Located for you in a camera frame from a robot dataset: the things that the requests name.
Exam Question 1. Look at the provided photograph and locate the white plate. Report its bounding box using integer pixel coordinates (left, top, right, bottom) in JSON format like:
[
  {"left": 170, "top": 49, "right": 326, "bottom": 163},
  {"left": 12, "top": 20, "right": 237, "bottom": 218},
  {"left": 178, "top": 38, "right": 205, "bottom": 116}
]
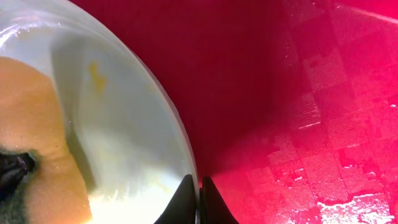
[{"left": 1, "top": 0, "right": 197, "bottom": 223}]

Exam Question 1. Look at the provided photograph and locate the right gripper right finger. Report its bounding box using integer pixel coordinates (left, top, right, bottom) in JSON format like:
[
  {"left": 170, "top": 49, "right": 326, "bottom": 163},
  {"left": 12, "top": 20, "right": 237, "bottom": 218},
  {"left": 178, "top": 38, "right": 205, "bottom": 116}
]
[{"left": 199, "top": 176, "right": 239, "bottom": 224}]

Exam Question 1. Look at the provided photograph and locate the yellow green sponge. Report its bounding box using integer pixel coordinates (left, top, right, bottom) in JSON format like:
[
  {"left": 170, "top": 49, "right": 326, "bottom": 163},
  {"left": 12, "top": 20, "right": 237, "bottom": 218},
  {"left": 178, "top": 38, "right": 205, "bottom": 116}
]
[{"left": 1, "top": 57, "right": 92, "bottom": 223}]

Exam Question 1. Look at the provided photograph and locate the red plastic tray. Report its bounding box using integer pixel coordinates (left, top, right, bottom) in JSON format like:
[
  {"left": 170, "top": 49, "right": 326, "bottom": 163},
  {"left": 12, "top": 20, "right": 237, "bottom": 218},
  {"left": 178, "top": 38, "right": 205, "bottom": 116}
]
[{"left": 76, "top": 0, "right": 397, "bottom": 223}]

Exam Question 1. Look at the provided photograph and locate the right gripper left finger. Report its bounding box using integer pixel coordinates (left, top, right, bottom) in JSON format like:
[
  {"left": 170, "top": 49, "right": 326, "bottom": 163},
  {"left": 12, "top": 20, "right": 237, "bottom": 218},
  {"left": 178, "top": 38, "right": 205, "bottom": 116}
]
[{"left": 154, "top": 174, "right": 196, "bottom": 224}]

